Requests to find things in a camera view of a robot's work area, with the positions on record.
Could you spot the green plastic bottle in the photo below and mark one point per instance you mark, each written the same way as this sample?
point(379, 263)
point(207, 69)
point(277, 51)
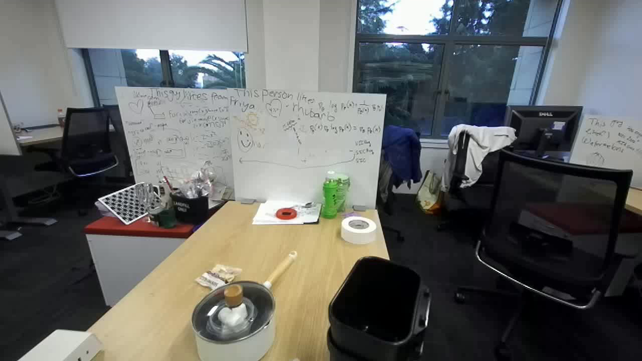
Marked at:
point(332, 197)

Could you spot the whiteboard with smiley drawing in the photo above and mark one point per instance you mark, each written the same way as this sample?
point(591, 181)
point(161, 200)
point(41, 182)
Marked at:
point(302, 153)

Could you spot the red tape roll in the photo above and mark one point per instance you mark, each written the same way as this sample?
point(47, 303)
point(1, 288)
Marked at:
point(284, 212)

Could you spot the white tape roll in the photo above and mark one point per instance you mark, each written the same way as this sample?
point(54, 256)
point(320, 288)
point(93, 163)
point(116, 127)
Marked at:
point(357, 231)

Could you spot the blue jacket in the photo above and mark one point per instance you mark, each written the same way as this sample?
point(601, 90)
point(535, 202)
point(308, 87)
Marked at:
point(402, 153)

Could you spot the yellow bag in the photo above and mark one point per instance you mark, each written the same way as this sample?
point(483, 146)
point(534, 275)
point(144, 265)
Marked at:
point(429, 193)

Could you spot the crumpled plastic trash bags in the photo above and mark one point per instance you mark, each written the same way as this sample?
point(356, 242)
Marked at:
point(193, 181)

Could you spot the oyster cracker packet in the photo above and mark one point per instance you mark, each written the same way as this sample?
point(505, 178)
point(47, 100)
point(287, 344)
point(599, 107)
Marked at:
point(229, 270)
point(209, 280)

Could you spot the black plastic bin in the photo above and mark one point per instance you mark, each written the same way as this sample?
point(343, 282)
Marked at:
point(374, 307)

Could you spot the black chair holding jacket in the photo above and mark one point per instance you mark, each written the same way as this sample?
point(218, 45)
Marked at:
point(462, 181)

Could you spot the whiteboard with dense writing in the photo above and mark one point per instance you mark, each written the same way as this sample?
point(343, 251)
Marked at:
point(173, 132)

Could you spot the dark green mug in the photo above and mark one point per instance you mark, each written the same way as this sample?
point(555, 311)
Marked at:
point(166, 217)

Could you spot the white jacket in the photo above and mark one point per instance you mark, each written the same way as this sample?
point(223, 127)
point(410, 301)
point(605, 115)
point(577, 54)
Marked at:
point(481, 146)

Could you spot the checkerboard calibration board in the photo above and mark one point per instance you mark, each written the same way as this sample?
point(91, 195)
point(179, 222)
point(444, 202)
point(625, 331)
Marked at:
point(127, 202)

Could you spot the white cabinet with red top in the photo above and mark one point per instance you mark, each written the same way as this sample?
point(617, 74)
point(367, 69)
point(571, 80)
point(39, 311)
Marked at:
point(127, 261)

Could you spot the black computer monitor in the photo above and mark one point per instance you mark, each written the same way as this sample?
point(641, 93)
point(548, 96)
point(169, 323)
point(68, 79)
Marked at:
point(544, 130)

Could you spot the white roller blind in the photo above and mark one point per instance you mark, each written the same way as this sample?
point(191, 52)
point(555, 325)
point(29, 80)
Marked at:
point(152, 22)

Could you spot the black mesh office chair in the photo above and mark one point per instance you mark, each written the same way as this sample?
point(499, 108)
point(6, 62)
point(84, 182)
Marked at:
point(553, 221)

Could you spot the black mesh armrest chair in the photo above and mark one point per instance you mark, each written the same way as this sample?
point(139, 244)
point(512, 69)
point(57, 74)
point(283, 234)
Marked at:
point(86, 136)

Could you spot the small whiteboard with writing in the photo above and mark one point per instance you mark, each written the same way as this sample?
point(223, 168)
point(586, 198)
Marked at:
point(607, 141)

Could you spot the white power box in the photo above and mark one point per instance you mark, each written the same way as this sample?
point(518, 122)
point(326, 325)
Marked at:
point(61, 345)

